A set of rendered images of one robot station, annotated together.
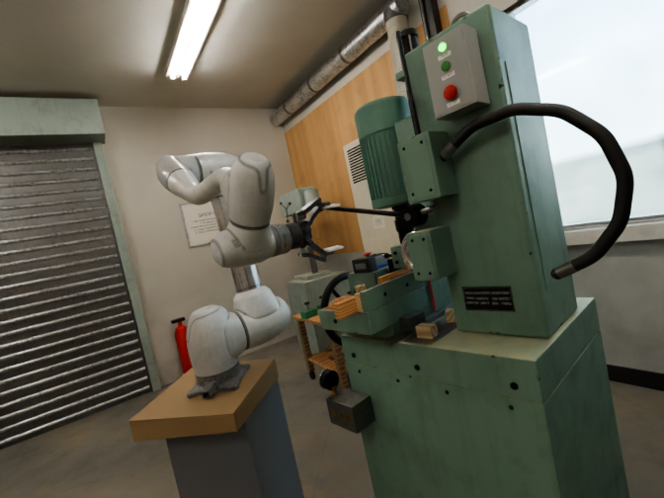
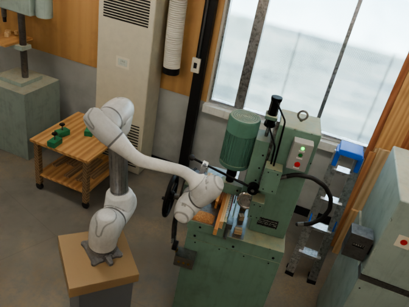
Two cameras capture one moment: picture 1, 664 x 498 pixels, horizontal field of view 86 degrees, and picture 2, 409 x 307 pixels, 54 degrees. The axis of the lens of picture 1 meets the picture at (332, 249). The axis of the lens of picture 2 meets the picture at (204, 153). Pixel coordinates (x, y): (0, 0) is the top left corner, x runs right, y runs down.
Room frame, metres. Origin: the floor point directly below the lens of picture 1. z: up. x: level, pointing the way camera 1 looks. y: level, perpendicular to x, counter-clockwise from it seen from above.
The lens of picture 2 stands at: (-0.21, 1.25, 2.39)
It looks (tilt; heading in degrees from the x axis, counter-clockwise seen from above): 31 degrees down; 317
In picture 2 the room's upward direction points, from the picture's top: 11 degrees clockwise
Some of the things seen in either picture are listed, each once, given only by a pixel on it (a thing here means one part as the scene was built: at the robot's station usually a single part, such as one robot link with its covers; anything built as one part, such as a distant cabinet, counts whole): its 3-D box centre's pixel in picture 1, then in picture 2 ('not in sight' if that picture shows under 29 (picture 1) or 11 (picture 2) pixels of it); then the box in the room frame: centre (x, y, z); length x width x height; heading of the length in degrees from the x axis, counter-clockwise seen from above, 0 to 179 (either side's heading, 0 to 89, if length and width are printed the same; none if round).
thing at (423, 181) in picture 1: (427, 168); (270, 178); (0.86, -0.26, 1.23); 0.09 x 0.08 x 0.15; 40
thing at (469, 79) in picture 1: (455, 75); (299, 154); (0.79, -0.34, 1.40); 0.10 x 0.06 x 0.16; 40
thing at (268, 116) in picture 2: (413, 63); (274, 111); (1.01, -0.33, 1.54); 0.08 x 0.08 x 0.17; 40
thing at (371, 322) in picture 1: (395, 292); (207, 195); (1.21, -0.18, 0.87); 0.61 x 0.30 x 0.06; 130
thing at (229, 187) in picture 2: (416, 256); (230, 187); (1.10, -0.25, 0.99); 0.14 x 0.07 x 0.09; 40
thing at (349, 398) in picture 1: (349, 409); (184, 257); (1.06, 0.05, 0.58); 0.12 x 0.08 x 0.08; 40
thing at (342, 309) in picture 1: (409, 282); (224, 198); (1.10, -0.21, 0.92); 0.62 x 0.02 x 0.04; 130
